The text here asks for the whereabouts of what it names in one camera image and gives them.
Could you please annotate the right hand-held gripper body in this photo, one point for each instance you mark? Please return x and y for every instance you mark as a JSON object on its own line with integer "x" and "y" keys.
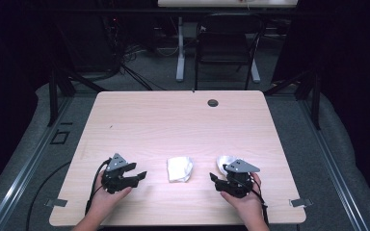
{"x": 236, "y": 186}

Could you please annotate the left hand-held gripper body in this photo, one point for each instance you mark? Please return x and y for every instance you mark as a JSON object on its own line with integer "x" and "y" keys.
{"x": 120, "y": 182}

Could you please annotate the white cloth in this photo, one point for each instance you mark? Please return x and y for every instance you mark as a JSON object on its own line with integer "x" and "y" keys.
{"x": 179, "y": 169}
{"x": 224, "y": 161}

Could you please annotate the person's right hand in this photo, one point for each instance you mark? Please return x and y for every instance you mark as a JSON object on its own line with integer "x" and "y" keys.
{"x": 244, "y": 203}

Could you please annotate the person's left hand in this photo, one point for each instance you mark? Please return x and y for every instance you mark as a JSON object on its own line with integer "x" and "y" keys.
{"x": 107, "y": 199}

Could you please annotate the black folding chair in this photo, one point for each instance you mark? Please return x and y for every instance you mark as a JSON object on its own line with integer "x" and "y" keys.
{"x": 228, "y": 48}

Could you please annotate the white desk with legs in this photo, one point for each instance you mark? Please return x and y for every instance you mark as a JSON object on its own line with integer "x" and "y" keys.
{"x": 226, "y": 3}

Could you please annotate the grey metal table bracket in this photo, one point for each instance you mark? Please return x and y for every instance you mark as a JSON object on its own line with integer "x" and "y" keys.
{"x": 300, "y": 202}
{"x": 56, "y": 202}

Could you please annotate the aluminium floor rail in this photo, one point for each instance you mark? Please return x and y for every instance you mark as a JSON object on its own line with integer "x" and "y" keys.
{"x": 334, "y": 166}
{"x": 29, "y": 166}

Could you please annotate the black metal frame stand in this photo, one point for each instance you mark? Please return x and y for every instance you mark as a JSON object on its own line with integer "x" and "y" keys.
{"x": 313, "y": 96}
{"x": 54, "y": 96}

